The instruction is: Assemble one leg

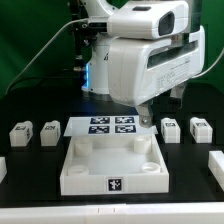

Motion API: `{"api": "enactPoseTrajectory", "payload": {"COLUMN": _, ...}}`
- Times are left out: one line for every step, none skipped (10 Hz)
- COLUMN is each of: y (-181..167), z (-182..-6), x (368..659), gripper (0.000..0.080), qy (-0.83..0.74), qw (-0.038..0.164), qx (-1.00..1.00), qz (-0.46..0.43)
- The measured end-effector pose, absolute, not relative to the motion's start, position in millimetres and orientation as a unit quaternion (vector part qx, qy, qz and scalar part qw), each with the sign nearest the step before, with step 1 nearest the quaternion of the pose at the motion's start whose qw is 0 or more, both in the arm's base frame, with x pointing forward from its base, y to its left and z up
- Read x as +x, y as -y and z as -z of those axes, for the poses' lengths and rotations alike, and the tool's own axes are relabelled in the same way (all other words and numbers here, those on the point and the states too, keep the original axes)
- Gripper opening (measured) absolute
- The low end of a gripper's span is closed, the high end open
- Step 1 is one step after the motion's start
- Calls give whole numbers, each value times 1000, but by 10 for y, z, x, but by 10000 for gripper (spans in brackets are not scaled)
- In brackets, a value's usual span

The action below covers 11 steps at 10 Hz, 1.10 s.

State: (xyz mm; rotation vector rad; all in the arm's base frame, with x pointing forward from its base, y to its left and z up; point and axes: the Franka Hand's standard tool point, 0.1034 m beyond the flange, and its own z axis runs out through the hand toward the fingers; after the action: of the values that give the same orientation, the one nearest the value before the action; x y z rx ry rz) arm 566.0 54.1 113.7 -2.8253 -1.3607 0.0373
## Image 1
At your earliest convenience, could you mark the white obstacle block left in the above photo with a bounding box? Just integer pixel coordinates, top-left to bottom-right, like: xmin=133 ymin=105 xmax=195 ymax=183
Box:
xmin=0 ymin=157 xmax=7 ymax=184

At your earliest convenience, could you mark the white obstacle block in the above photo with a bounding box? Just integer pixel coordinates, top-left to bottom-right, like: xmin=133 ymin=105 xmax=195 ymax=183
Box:
xmin=208 ymin=151 xmax=224 ymax=191
xmin=0 ymin=157 xmax=7 ymax=184

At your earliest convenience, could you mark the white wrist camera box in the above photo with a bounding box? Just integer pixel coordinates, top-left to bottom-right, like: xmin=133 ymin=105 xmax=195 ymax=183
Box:
xmin=107 ymin=1 xmax=189 ymax=40

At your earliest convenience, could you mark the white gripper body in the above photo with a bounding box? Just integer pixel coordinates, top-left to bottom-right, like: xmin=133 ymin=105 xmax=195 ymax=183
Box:
xmin=108 ymin=27 xmax=205 ymax=106

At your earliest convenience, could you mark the white marker base sheet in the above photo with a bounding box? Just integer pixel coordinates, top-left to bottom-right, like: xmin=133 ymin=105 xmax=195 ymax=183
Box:
xmin=64 ymin=115 xmax=158 ymax=137

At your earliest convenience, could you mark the white square tabletop part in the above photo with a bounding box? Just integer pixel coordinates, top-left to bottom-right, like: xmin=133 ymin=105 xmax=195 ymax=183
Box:
xmin=60 ymin=135 xmax=169 ymax=196

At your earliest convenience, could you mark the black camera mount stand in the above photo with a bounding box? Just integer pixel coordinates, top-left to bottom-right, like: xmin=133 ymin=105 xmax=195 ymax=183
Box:
xmin=68 ymin=0 xmax=86 ymax=73

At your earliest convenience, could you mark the dark camera on base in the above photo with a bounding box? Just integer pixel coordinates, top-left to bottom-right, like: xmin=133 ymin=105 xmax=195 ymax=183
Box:
xmin=81 ymin=20 xmax=107 ymax=33

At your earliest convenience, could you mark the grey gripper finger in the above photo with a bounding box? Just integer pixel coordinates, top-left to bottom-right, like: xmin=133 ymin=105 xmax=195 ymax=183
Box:
xmin=137 ymin=103 xmax=153 ymax=128
xmin=170 ymin=82 xmax=187 ymax=108

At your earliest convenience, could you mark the white obstacle block right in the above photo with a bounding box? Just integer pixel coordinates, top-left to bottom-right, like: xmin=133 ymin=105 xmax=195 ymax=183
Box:
xmin=208 ymin=151 xmax=224 ymax=191

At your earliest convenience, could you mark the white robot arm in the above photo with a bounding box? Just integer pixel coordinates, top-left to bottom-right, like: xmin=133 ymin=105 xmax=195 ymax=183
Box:
xmin=81 ymin=0 xmax=205 ymax=128

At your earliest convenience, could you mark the white front rail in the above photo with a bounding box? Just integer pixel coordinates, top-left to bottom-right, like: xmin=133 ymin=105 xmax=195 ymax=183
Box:
xmin=0 ymin=202 xmax=224 ymax=224

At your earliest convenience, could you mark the grey camera cable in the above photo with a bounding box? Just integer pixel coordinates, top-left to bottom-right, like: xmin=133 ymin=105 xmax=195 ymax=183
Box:
xmin=3 ymin=18 xmax=89 ymax=98

